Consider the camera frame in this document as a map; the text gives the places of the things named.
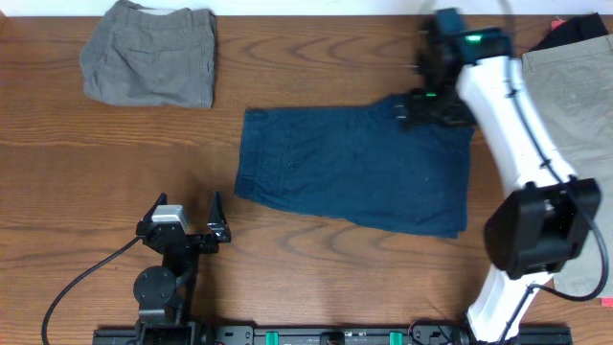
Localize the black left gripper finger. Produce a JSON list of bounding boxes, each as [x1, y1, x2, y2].
[[207, 191, 232, 242], [142, 193, 168, 221]]

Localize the navy blue shorts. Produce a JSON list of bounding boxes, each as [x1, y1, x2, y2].
[[235, 95, 473, 238]]

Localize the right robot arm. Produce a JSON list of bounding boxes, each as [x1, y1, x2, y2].
[[235, 9, 602, 344]]

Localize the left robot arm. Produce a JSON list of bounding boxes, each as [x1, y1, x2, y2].
[[133, 194, 218, 345]]

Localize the beige khaki shorts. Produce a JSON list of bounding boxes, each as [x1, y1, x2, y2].
[[520, 34, 613, 299]]

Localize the black garment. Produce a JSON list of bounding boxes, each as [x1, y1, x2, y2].
[[531, 12, 609, 52]]

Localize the folded grey shorts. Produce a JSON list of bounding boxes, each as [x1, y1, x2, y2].
[[79, 1, 216, 108]]

